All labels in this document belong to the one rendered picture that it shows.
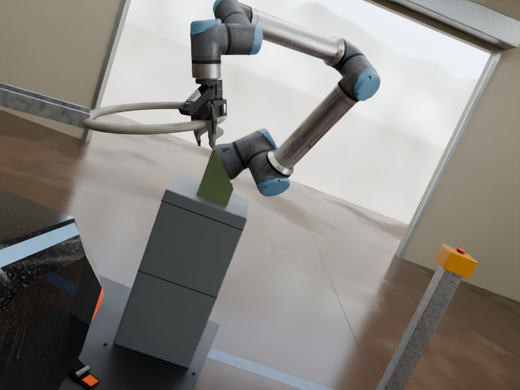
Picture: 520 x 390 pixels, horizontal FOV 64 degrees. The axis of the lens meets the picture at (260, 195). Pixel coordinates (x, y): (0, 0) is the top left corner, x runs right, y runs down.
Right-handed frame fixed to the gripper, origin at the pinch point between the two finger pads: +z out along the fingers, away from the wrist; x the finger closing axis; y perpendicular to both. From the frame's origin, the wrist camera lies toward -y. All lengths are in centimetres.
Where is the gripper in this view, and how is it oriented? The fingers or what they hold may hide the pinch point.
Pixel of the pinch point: (203, 144)
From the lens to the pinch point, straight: 134.6
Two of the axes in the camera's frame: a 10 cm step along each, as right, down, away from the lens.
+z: -0.1, 9.4, 3.5
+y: 6.3, -2.7, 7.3
